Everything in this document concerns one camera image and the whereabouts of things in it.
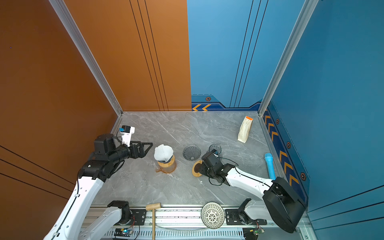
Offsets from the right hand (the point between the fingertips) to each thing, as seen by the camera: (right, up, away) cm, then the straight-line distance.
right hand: (198, 169), depth 85 cm
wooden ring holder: (-17, +4, -3) cm, 18 cm away
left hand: (-26, +17, -12) cm, 33 cm away
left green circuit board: (-36, -26, -14) cm, 47 cm away
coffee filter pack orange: (+31, +21, +15) cm, 40 cm away
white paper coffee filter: (-20, +10, -2) cm, 22 cm away
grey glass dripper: (-4, +8, +8) cm, 12 cm away
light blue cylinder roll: (+44, +5, +7) cm, 45 cm away
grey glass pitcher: (+12, +11, +7) cm, 17 cm away
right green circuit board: (+25, -26, -15) cm, 39 cm away
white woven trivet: (+7, -20, -11) cm, 24 cm away
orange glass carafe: (-19, -2, +4) cm, 19 cm away
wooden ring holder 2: (-2, -1, +4) cm, 4 cm away
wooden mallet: (-24, -17, -9) cm, 30 cm away
